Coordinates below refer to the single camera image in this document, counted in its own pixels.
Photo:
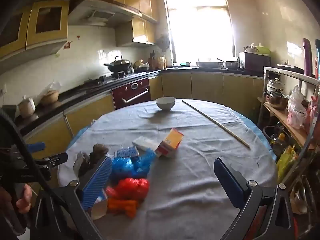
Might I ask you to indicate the knife block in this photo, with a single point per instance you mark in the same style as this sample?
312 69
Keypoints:
152 60

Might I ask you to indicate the green plastic lid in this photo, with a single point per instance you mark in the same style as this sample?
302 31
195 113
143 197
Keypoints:
262 50

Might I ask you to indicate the white ceramic bowl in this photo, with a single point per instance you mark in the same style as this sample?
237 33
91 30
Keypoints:
165 103

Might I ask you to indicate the yellow packet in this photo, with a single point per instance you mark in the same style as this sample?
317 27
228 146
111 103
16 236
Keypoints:
286 161

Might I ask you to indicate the black kitchen countertop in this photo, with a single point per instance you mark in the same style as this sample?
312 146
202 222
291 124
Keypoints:
67 96

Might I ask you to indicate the gas stove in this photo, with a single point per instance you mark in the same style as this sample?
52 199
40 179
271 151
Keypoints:
110 78

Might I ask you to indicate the brown clay pot in bag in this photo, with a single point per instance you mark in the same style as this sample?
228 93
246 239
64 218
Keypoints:
50 96

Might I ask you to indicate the white and pink plastic bag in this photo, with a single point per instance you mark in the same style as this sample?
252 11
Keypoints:
296 112

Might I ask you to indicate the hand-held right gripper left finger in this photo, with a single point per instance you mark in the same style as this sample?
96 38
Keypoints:
98 180

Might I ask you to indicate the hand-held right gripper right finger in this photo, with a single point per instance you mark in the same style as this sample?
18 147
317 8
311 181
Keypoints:
228 180

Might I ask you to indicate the dark red oven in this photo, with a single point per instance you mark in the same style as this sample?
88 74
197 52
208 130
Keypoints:
131 93

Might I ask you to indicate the yellow hanging cabinet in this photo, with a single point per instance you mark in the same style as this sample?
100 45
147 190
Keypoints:
138 31

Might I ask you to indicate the metal storage rack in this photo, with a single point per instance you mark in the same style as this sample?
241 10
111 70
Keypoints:
282 73

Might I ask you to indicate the round wall fan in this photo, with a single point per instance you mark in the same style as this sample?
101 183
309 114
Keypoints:
163 43

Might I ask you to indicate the yellow glass-door wall cabinet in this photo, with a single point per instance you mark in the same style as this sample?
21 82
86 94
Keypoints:
30 32

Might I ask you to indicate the flat black cooker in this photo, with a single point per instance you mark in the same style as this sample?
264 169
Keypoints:
290 67

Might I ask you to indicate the grey tablecloth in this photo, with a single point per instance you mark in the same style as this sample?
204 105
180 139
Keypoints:
180 175

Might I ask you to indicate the kitchen window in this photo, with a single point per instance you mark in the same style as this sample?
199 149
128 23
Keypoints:
200 25

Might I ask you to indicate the blue plastic bag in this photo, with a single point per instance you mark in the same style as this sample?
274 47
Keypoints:
132 166

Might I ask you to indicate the range hood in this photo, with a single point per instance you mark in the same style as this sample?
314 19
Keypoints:
97 12

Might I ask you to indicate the long wooden stick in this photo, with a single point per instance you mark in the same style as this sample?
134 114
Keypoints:
215 122

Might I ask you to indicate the person's left hand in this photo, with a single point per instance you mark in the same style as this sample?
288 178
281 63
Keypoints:
25 200

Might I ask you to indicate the blue foil carton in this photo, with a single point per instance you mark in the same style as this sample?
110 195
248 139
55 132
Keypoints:
125 152

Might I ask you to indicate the black wok with lid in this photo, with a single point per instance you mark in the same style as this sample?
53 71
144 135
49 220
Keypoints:
118 63

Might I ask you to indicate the metal basin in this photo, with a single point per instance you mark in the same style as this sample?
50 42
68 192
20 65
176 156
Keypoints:
230 65
208 64

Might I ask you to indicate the cooking oil bottle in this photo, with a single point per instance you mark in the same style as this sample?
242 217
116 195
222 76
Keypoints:
279 143

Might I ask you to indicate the white medicine box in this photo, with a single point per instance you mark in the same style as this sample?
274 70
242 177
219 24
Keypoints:
100 207

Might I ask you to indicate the steel pot with lid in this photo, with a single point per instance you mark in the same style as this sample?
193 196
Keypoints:
276 101

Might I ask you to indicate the red plastic bag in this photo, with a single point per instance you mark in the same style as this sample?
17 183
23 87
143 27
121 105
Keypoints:
130 187

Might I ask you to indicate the orange and white carton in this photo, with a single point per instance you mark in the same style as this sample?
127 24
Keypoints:
171 141

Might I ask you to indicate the stack of dishes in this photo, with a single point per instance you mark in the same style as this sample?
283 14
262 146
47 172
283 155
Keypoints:
275 85

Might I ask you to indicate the purple thermos bottle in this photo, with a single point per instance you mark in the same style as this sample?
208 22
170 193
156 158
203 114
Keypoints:
307 57

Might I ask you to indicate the microwave oven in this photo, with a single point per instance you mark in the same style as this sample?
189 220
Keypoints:
255 60

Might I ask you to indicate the orange plastic bag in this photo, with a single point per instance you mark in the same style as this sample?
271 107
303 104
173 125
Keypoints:
122 206

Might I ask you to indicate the brown crumpled wrapper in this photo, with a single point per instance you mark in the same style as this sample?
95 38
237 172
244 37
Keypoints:
100 151
82 165

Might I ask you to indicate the white paper packet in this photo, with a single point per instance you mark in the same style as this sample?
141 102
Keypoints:
145 142

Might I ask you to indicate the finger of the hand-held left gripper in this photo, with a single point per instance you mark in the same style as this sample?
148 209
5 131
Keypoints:
37 146
58 158

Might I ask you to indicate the blue thermos bottle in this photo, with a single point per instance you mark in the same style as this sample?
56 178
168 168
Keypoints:
317 60

